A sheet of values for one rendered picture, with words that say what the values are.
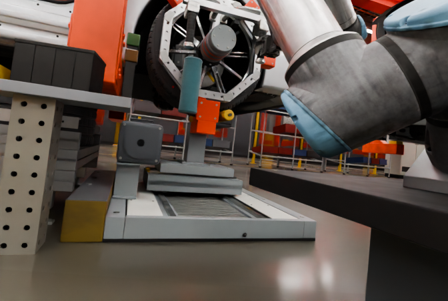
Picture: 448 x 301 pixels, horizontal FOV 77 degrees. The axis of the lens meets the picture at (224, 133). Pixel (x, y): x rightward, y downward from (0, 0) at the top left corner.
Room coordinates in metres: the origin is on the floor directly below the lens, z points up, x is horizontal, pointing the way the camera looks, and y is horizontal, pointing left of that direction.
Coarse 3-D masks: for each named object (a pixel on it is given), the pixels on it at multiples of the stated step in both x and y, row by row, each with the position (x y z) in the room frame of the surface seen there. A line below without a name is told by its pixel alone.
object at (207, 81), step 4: (196, 36) 1.70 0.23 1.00; (200, 36) 1.71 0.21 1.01; (184, 40) 1.68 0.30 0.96; (200, 40) 1.71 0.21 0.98; (180, 44) 1.67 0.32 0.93; (184, 48) 1.68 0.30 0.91; (184, 56) 1.68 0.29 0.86; (188, 56) 1.69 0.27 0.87; (192, 56) 1.65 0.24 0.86; (180, 68) 1.68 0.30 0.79; (220, 68) 1.76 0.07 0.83; (220, 72) 1.76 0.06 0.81; (208, 76) 1.73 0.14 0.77; (212, 76) 1.74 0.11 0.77; (220, 76) 1.76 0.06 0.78; (204, 80) 1.73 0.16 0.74; (208, 80) 1.73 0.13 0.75; (204, 84) 1.73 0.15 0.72; (208, 84) 1.74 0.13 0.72; (212, 84) 1.74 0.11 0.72
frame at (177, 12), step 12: (228, 0) 1.45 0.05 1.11; (168, 12) 1.35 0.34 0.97; (180, 12) 1.37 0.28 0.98; (168, 24) 1.38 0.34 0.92; (240, 24) 1.53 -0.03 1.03; (252, 24) 1.49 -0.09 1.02; (168, 36) 1.35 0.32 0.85; (252, 36) 1.54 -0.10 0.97; (168, 48) 1.36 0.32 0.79; (252, 48) 1.55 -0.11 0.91; (168, 60) 1.36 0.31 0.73; (252, 60) 1.55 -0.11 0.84; (168, 72) 1.40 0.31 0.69; (252, 72) 1.52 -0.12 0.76; (180, 84) 1.38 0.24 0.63; (240, 84) 1.48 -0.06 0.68; (204, 96) 1.42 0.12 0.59; (216, 96) 1.44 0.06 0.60; (228, 96) 1.46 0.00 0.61
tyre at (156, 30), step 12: (156, 24) 1.41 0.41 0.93; (156, 36) 1.42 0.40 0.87; (156, 48) 1.42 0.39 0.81; (156, 60) 1.42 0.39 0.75; (156, 72) 1.42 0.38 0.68; (156, 84) 1.53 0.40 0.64; (168, 84) 1.44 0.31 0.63; (252, 84) 1.60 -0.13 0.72; (168, 96) 1.51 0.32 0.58; (240, 96) 1.57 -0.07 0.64; (228, 108) 1.56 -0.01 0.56
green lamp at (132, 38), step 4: (128, 36) 0.85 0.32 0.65; (132, 36) 0.85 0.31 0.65; (136, 36) 0.85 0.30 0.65; (140, 36) 0.86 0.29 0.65; (128, 40) 0.85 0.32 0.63; (132, 40) 0.85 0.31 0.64; (136, 40) 0.85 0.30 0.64; (128, 44) 0.85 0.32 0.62; (132, 44) 0.85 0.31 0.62; (136, 44) 0.86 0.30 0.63
